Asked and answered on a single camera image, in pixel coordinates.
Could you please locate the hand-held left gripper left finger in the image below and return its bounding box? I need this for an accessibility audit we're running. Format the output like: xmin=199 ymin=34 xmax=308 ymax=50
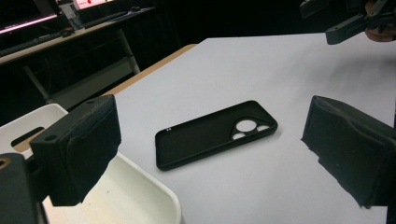
xmin=29 ymin=94 xmax=122 ymax=207

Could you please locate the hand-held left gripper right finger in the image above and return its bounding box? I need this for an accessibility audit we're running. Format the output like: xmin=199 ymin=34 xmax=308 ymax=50
xmin=301 ymin=95 xmax=396 ymax=209

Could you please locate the white plastic bin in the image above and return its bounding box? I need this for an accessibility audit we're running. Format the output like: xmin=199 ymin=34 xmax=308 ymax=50
xmin=0 ymin=103 xmax=182 ymax=224

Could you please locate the black phone case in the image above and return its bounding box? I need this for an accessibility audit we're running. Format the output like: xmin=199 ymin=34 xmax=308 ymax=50
xmin=154 ymin=100 xmax=278 ymax=172

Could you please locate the black keyboard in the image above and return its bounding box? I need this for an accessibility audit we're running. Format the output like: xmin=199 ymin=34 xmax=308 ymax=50
xmin=83 ymin=10 xmax=129 ymax=30
xmin=0 ymin=30 xmax=64 ymax=58

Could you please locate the long wooden desk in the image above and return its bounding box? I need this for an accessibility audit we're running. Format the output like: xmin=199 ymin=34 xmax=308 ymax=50
xmin=0 ymin=7 xmax=157 ymax=108

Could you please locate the small standing device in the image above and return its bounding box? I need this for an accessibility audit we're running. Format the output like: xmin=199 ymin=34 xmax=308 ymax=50
xmin=59 ymin=2 xmax=84 ymax=31

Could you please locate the dark monitor with pink line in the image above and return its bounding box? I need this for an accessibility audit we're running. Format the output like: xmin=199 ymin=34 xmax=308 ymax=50
xmin=0 ymin=0 xmax=61 ymax=35

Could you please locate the bright lit monitor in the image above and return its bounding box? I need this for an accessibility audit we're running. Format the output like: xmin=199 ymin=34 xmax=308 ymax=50
xmin=73 ymin=0 xmax=117 ymax=11

